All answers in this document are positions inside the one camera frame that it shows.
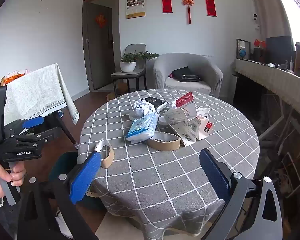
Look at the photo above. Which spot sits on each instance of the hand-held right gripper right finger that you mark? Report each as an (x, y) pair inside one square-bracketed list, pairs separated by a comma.
[(213, 177)]

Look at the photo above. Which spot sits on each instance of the wall calendar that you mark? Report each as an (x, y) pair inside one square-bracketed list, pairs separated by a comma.
[(135, 6)]

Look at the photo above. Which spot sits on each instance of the grey armchair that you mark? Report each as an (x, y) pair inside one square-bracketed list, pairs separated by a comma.
[(190, 62)]

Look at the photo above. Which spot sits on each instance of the white patterned tablecloth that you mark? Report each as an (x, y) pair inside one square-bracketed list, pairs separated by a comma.
[(35, 92)]

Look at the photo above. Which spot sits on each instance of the framed picture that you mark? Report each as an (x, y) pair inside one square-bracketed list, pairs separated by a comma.
[(247, 45)]

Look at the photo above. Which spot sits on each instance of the blue white tissue packet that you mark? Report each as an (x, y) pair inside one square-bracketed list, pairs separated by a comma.
[(142, 127)]

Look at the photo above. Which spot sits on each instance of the potted plant white pot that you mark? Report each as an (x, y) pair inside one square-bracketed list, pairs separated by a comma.
[(127, 66)]

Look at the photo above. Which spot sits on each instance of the grey dining chair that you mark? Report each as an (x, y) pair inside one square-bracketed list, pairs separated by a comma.
[(135, 48)]

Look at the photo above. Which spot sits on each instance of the white plastic lid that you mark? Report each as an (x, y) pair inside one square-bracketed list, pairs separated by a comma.
[(163, 120)]

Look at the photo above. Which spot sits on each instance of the red wall scroll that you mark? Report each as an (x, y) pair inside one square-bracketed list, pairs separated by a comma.
[(210, 6), (166, 3)]

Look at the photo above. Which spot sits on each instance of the white paper receipt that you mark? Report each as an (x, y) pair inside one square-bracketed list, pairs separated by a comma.
[(202, 112)]

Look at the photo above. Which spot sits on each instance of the red white packaging card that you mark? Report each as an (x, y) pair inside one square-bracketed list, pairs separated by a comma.
[(180, 122)]

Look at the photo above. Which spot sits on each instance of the dark teal trash bin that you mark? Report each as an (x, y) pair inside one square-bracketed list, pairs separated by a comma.
[(62, 162)]

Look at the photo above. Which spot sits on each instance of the white security camera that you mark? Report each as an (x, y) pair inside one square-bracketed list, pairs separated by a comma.
[(255, 17)]

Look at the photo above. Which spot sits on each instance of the white round container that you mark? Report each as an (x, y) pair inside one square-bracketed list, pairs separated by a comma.
[(133, 116)]

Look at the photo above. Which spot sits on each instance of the small red flags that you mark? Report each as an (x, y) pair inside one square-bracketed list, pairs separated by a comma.
[(260, 43)]

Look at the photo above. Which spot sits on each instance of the beige fringed cloth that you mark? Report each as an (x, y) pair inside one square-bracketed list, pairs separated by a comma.
[(277, 80)]

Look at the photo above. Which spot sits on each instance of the small blue globe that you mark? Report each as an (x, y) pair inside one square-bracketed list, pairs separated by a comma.
[(242, 53)]

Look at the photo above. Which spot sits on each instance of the grey checked tablecloth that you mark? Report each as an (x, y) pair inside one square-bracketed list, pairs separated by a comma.
[(165, 180)]

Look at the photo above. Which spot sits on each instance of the orange snack packets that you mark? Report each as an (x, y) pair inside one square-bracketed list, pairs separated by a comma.
[(11, 80)]

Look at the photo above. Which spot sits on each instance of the black handbag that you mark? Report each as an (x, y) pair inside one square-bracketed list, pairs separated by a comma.
[(185, 73)]

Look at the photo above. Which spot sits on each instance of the black printed box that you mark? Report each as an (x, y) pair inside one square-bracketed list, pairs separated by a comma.
[(155, 102)]

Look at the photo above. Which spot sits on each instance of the grey door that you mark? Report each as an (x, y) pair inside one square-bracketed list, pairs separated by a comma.
[(100, 55)]

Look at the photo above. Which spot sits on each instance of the red door ornament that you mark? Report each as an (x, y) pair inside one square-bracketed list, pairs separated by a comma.
[(101, 20)]

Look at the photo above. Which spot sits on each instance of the white paper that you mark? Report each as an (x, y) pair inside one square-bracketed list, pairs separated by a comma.
[(142, 107)]

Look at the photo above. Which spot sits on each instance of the black table leg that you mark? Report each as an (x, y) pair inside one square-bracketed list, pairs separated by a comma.
[(67, 132)]

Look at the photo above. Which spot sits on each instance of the black monitor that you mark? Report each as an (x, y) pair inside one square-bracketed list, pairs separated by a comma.
[(280, 48)]

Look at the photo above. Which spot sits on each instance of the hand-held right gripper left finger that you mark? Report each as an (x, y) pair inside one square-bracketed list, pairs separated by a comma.
[(86, 177)]

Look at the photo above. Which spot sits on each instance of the white carton box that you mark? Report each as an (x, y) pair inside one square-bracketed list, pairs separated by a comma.
[(202, 130)]

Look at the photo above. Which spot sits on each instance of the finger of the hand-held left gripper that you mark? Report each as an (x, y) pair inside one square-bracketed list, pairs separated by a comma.
[(45, 135), (33, 122)]

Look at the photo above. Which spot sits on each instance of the cardboard box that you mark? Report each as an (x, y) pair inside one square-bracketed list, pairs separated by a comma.
[(111, 96)]

